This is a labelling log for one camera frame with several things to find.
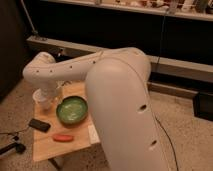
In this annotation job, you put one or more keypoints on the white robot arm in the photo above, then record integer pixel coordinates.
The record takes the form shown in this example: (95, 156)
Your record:
(116, 88)

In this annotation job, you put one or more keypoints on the orange carrot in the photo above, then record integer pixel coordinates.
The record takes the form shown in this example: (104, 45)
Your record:
(62, 138)

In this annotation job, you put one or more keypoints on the long metal rail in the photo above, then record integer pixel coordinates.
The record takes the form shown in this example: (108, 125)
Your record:
(184, 69)

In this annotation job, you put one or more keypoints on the black floor stand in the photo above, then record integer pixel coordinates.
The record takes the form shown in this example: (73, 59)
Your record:
(16, 145)

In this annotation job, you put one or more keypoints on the green bowl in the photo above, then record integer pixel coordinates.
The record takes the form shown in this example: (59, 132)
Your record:
(72, 110)

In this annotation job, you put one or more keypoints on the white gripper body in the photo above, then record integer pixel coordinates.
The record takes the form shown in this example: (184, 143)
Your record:
(54, 93)

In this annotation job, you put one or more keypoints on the small wooden table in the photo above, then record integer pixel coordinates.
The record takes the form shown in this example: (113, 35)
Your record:
(45, 148)

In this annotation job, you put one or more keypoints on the black eraser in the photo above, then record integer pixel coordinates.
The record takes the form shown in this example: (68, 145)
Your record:
(39, 125)

